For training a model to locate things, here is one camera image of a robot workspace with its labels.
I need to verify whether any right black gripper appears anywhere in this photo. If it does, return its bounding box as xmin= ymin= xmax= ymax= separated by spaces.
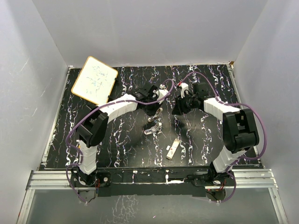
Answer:
xmin=171 ymin=93 xmax=198 ymax=116

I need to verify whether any beige grey stapler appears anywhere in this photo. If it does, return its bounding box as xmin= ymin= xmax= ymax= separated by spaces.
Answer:
xmin=148 ymin=107 xmax=163 ymax=123

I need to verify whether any white staple box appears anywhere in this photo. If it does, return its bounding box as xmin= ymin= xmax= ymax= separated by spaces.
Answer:
xmin=166 ymin=138 xmax=180 ymax=160

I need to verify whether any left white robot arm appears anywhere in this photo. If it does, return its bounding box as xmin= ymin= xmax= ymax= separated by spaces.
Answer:
xmin=76 ymin=85 xmax=168 ymax=186

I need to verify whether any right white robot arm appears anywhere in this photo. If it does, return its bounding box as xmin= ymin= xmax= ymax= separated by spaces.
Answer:
xmin=172 ymin=83 xmax=259 ymax=185

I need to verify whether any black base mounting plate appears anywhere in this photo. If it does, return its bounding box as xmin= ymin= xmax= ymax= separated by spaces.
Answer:
xmin=66 ymin=164 xmax=236 ymax=197

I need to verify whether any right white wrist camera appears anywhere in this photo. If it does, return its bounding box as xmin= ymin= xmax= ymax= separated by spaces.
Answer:
xmin=178 ymin=82 xmax=189 ymax=98

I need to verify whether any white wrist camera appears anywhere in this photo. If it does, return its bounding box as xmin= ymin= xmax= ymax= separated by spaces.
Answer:
xmin=178 ymin=82 xmax=189 ymax=98
xmin=157 ymin=84 xmax=168 ymax=102

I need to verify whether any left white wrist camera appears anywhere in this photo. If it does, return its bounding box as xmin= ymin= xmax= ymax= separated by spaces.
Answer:
xmin=157 ymin=84 xmax=168 ymax=102

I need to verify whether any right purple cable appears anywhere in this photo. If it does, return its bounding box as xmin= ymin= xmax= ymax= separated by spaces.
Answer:
xmin=178 ymin=71 xmax=269 ymax=203

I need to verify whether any purple cable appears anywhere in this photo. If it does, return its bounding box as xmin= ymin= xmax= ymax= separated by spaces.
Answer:
xmin=178 ymin=71 xmax=269 ymax=203
xmin=65 ymin=79 xmax=175 ymax=203

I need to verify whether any small whiteboard with wooden frame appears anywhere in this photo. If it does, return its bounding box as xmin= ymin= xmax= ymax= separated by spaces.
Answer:
xmin=71 ymin=56 xmax=118 ymax=105

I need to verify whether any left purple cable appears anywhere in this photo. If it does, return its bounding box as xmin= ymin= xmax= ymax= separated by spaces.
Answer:
xmin=65 ymin=79 xmax=175 ymax=203

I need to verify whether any aluminium frame rail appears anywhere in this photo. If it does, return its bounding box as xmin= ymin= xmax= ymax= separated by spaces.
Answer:
xmin=17 ymin=169 xmax=78 ymax=224

